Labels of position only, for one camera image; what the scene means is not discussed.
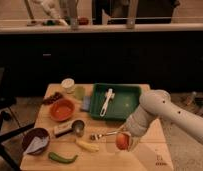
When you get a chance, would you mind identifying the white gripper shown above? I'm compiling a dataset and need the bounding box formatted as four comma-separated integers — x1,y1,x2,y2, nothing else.
124,106,156,151

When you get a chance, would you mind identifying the red orange apple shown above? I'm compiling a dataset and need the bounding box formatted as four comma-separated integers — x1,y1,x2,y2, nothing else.
115,133,129,150

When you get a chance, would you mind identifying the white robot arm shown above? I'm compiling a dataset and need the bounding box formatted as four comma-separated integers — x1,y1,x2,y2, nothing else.
124,90,203,151

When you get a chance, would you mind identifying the red orange bowl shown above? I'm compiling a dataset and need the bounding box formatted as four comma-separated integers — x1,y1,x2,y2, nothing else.
49,99,75,122

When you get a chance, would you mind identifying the dark brown bowl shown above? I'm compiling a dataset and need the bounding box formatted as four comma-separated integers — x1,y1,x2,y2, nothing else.
22,128,50,155

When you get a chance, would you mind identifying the silver fork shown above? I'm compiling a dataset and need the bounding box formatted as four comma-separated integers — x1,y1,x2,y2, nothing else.
89,131,119,141

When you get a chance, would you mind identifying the green plastic tray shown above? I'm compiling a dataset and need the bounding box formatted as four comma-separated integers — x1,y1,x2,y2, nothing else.
89,83,142,121

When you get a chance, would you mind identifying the yellow corn cob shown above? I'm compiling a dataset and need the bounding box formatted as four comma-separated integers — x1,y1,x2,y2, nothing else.
76,140,99,152

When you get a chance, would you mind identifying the white dish brush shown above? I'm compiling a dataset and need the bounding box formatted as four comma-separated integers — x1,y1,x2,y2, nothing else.
100,88,115,117

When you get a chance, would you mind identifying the metal measuring cup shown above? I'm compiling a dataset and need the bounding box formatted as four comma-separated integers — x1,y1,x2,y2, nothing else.
53,120,85,137

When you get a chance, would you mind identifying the blue grey sponge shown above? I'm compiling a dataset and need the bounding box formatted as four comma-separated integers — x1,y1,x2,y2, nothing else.
80,96,91,112

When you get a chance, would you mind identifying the pale green cup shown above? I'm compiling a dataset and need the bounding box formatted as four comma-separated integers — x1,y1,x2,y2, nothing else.
74,86,85,100

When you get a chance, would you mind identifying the green chili pepper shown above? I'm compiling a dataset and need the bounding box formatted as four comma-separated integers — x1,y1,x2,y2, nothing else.
48,152,77,164

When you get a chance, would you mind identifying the white lidded jar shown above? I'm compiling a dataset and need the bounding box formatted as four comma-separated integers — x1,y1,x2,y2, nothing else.
61,78,75,93

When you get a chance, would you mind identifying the dark red grapes bunch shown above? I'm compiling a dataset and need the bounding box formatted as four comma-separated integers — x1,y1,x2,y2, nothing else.
42,92,63,105

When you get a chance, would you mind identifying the grey white cloth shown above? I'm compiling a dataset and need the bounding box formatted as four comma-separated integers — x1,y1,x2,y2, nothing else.
23,137,49,155

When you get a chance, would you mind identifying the dark cabinet box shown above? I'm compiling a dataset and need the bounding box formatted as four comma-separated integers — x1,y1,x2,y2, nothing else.
92,0,180,25

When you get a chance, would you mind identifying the black chair frame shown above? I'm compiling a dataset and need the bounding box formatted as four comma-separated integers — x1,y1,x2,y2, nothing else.
0,67,36,171

